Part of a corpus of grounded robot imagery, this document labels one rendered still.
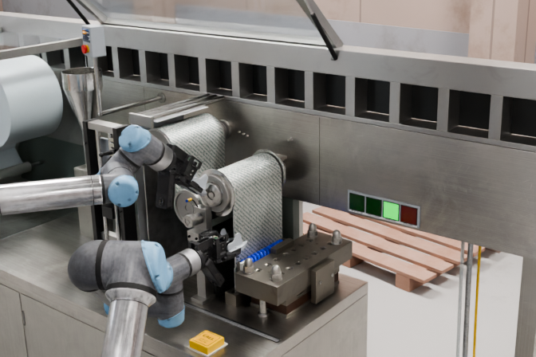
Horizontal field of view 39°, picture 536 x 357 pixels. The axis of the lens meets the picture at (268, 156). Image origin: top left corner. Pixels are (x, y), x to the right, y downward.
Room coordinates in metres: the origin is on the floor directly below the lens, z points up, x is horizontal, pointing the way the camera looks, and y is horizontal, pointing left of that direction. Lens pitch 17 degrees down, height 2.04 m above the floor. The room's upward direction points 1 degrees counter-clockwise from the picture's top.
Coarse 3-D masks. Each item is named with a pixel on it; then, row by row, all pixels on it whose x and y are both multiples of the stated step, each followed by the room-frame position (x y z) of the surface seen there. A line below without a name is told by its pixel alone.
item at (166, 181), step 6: (162, 174) 2.02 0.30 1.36; (168, 174) 2.00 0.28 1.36; (174, 174) 2.02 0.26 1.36; (162, 180) 2.01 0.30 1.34; (168, 180) 2.00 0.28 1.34; (174, 180) 2.01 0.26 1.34; (162, 186) 2.01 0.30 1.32; (168, 186) 2.00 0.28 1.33; (156, 192) 2.02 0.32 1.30; (162, 192) 2.01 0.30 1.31; (168, 192) 2.00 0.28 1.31; (156, 198) 2.01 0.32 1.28; (162, 198) 2.00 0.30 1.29; (168, 198) 1.99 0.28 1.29; (156, 204) 2.01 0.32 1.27; (162, 204) 1.99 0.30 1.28; (168, 204) 1.99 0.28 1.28
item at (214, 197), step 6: (210, 186) 2.13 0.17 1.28; (216, 186) 2.12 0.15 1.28; (210, 192) 2.13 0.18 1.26; (216, 192) 2.12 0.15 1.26; (222, 192) 2.12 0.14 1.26; (204, 198) 2.15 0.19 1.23; (210, 198) 2.14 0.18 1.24; (216, 198) 2.12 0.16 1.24; (222, 198) 2.12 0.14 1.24; (210, 204) 2.13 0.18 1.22; (216, 204) 2.12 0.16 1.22
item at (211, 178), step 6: (210, 180) 2.14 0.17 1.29; (216, 180) 2.13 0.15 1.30; (222, 180) 2.12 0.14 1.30; (222, 186) 2.11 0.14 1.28; (228, 192) 2.11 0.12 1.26; (228, 198) 2.10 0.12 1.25; (222, 204) 2.12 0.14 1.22; (228, 204) 2.11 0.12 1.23; (216, 210) 2.13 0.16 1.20; (222, 210) 2.12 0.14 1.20
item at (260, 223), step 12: (276, 192) 2.27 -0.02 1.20; (252, 204) 2.18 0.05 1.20; (264, 204) 2.23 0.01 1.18; (276, 204) 2.27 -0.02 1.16; (240, 216) 2.14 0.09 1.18; (252, 216) 2.18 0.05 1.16; (264, 216) 2.23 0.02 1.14; (276, 216) 2.27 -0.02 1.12; (240, 228) 2.13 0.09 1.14; (252, 228) 2.18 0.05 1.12; (264, 228) 2.22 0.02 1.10; (276, 228) 2.27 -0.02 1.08; (252, 240) 2.18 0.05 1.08; (264, 240) 2.22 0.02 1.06; (276, 240) 2.27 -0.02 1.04; (252, 252) 2.18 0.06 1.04
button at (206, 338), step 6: (198, 336) 1.87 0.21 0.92; (204, 336) 1.87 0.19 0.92; (210, 336) 1.87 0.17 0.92; (216, 336) 1.87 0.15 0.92; (222, 336) 1.87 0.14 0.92; (192, 342) 1.85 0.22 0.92; (198, 342) 1.84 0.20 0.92; (204, 342) 1.84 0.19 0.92; (210, 342) 1.84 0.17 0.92; (216, 342) 1.84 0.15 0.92; (222, 342) 1.86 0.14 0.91; (198, 348) 1.83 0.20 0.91; (204, 348) 1.82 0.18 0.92; (210, 348) 1.82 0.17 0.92; (216, 348) 1.84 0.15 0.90
